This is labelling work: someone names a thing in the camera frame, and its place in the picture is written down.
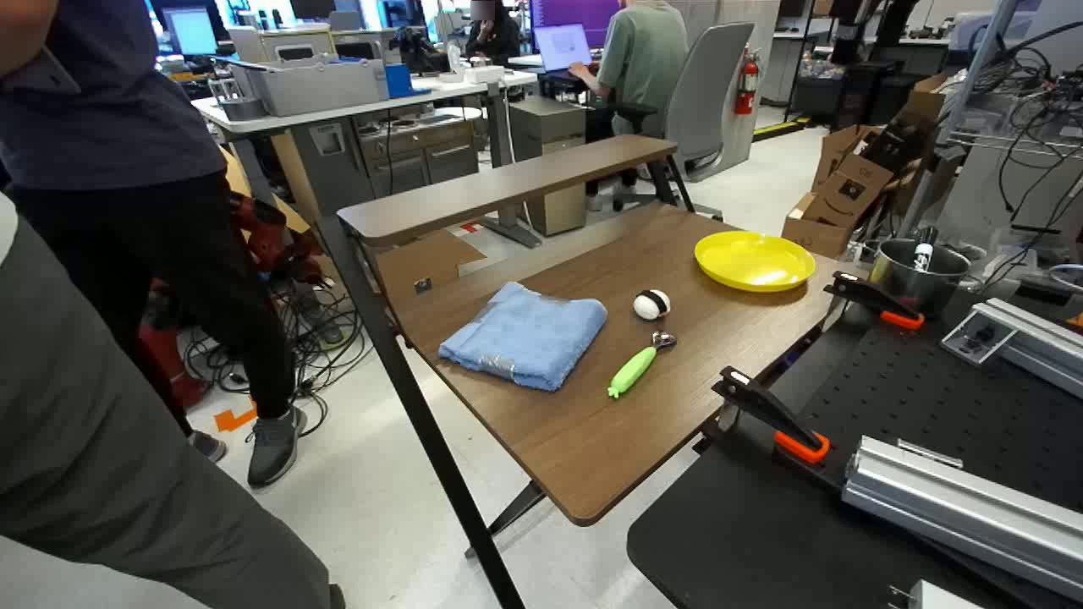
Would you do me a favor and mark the person in grey trousers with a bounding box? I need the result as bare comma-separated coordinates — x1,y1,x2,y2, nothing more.
0,199,344,609

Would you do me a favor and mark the cardboard boxes pile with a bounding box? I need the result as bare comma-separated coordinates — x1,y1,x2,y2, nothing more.
782,71,950,258

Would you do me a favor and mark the stainless steel pot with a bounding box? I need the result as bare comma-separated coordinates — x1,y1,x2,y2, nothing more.
871,238,973,313

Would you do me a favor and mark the seated person green shirt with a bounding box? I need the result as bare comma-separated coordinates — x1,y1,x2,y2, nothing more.
572,0,689,143

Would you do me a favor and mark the blue towel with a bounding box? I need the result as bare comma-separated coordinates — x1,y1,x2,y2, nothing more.
437,281,610,391

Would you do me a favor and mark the grey office chair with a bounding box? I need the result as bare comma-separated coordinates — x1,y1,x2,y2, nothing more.
624,25,750,207

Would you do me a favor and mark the aluminium extrusion rail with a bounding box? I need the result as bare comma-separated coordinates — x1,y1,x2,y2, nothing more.
844,436,1083,603

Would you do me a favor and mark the person in dark shirt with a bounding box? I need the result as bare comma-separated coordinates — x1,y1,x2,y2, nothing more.
0,0,301,487

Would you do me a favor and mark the black perforated breadboard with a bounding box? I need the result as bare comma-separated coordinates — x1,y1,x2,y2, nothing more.
626,304,1083,609

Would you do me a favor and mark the wooden raised shelf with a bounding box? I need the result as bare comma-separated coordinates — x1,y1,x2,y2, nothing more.
339,134,676,241

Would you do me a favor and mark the yellow plastic plate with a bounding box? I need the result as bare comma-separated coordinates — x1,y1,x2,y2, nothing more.
694,230,817,294

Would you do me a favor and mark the orange black clamp far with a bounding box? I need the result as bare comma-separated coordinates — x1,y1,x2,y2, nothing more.
825,270,924,334

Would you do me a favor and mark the green handled scoop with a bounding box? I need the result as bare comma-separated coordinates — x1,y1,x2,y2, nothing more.
605,331,676,398

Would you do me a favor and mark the orange black clamp near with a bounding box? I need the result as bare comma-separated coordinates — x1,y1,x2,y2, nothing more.
713,364,834,468

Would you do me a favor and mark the white black ball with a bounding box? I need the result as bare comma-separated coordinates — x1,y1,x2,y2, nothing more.
632,288,669,320

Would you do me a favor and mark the orange black clamp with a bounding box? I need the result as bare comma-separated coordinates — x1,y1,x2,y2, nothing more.
825,270,924,334
713,364,834,468

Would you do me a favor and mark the red fire extinguisher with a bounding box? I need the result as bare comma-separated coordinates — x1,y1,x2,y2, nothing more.
733,49,763,116

